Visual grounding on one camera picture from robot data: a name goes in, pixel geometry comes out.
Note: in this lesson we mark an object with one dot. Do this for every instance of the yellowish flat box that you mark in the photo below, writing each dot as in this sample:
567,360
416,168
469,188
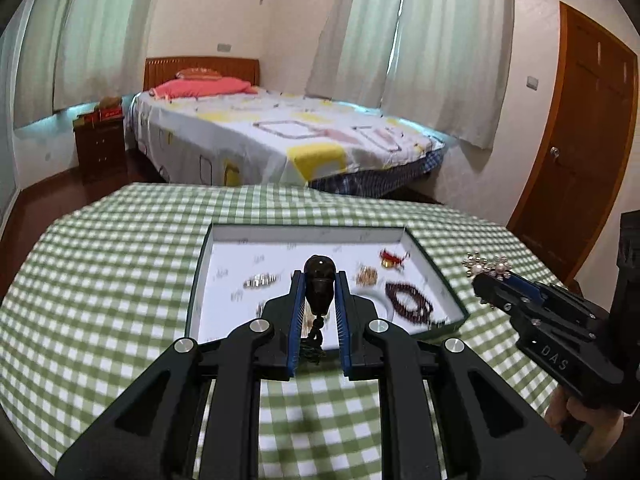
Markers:
86,121

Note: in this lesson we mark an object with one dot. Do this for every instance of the wall socket plate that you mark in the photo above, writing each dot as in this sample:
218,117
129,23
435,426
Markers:
225,48

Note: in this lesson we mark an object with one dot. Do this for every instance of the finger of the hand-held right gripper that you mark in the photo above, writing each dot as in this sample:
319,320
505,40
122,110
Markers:
500,295
527,287

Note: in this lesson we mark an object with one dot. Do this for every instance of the pink pillow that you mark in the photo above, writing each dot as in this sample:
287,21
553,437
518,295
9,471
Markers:
200,88

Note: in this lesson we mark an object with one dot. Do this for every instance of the person's right hand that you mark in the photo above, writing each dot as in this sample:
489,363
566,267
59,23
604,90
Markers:
600,435

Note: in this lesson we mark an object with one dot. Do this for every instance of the blue plaid mattress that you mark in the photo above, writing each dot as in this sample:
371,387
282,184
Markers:
380,177

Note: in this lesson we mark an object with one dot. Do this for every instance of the brown soft toy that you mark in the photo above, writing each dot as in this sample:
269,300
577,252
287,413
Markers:
110,103

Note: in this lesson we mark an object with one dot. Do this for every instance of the clear crystal brooch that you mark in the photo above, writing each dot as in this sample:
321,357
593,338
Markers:
260,281

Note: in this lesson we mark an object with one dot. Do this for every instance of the red flat box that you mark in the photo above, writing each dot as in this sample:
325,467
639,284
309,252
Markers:
111,114

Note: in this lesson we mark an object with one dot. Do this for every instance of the green checked tablecloth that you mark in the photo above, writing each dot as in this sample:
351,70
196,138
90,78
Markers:
100,285

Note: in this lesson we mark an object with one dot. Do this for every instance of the white jade bangle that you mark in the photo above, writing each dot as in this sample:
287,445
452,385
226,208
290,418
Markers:
372,294

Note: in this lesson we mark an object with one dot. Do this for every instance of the pearl flower cluster brooch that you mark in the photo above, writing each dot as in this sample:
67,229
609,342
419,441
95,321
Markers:
480,262

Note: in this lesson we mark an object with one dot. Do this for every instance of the dark wooden nightstand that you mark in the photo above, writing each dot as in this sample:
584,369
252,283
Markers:
100,150

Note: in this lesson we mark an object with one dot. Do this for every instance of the pale green window curtain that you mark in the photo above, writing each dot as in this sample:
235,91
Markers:
95,35
360,35
455,60

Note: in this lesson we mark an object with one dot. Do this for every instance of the orange wooden door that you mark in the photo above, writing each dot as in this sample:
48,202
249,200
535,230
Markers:
585,135

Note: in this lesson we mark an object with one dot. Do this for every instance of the red patterned pillow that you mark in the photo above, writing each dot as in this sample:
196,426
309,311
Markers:
197,73

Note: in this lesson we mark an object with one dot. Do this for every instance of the dark green jewelry box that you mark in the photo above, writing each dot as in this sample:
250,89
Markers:
240,250

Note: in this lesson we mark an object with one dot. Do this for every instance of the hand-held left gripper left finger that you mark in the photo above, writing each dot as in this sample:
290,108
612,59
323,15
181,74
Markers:
296,320

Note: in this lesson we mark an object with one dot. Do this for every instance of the white patterned bedspread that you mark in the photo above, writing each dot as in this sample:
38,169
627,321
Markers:
225,135

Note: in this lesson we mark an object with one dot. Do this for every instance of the gold pink brooch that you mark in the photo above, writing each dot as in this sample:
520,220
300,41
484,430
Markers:
367,276

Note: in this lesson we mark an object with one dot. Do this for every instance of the gold charm with red tassel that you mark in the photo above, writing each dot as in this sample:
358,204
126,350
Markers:
390,258

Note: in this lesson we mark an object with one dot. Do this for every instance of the wall light switch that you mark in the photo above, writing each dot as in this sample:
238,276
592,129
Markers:
533,83

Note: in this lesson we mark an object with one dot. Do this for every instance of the wooden headboard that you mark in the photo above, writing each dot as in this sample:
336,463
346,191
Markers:
200,65

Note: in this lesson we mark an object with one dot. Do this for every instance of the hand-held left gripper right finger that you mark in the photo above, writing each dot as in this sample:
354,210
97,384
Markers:
342,320

